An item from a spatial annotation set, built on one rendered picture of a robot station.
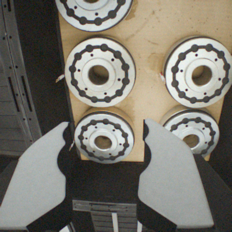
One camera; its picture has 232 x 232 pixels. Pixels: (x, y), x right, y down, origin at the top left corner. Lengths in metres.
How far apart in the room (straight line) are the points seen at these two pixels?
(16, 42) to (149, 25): 0.18
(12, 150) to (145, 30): 0.37
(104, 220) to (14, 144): 0.32
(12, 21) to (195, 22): 0.23
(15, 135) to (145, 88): 0.29
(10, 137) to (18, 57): 0.25
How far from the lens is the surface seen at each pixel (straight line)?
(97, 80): 0.28
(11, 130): 0.42
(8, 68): 0.23
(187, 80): 0.26
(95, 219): 0.57
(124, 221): 0.56
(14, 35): 0.22
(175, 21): 0.28
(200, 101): 0.29
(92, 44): 0.25
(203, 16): 0.30
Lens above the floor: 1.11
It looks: 62 degrees down
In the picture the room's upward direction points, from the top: 168 degrees counter-clockwise
